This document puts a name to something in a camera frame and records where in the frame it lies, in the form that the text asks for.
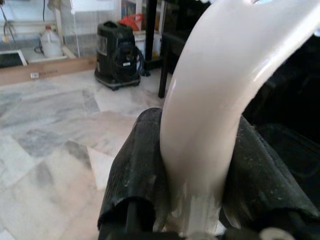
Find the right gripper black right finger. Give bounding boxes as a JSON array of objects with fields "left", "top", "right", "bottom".
[{"left": 221, "top": 115, "right": 320, "bottom": 231}]

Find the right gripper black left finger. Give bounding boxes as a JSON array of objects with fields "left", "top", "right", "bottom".
[{"left": 96, "top": 107, "right": 175, "bottom": 235}]

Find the cream long-handled dustpan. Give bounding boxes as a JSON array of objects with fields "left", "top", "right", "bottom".
[{"left": 159, "top": 0, "right": 320, "bottom": 237}]

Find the black canister vacuum cleaner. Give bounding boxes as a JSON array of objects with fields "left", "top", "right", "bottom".
[{"left": 94, "top": 21, "right": 151, "bottom": 91}]

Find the white plastic bucket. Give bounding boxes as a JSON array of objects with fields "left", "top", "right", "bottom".
[{"left": 134, "top": 31, "right": 147, "bottom": 60}]

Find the long flat cardboard box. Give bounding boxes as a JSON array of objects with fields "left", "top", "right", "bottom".
[{"left": 0, "top": 56, "right": 98, "bottom": 86}]

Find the red plastic bag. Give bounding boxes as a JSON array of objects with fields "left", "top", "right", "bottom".
[{"left": 119, "top": 13, "right": 145, "bottom": 32}]

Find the white plastic jug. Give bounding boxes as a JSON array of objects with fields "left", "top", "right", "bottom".
[{"left": 39, "top": 27, "right": 63, "bottom": 58}]

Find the colourful picture box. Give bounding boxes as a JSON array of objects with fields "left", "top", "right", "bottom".
[{"left": 121, "top": 0, "right": 147, "bottom": 22}]

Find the white shelf rack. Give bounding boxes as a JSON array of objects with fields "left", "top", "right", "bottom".
[{"left": 0, "top": 0, "right": 77, "bottom": 60}]

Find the white framed dark panel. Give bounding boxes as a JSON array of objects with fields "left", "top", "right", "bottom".
[{"left": 0, "top": 48, "right": 28, "bottom": 69}]

